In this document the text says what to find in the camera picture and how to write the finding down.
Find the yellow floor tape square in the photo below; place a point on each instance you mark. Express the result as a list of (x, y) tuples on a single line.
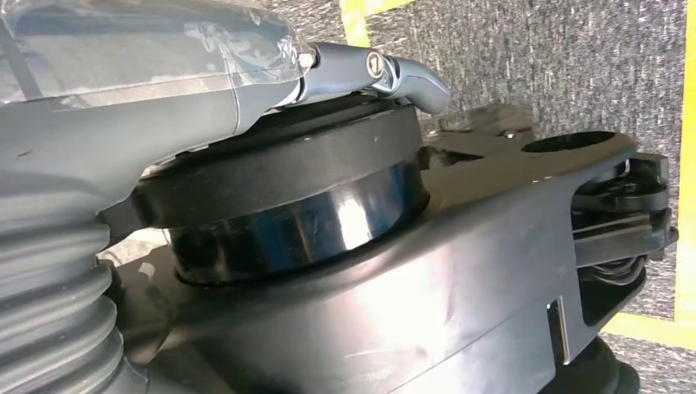
[(686, 163)]

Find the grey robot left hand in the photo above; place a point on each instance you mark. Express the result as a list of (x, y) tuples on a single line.
[(136, 65)]

